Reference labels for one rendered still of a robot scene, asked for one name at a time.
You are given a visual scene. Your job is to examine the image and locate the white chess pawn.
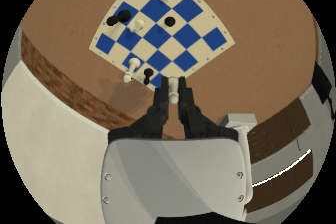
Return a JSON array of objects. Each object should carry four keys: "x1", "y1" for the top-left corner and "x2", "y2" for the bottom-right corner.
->
[{"x1": 168, "y1": 77, "x2": 179, "y2": 104}]

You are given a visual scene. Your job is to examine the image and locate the blue and cream chessboard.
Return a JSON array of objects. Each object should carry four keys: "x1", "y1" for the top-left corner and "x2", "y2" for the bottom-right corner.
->
[{"x1": 89, "y1": 0, "x2": 235, "y2": 92}]

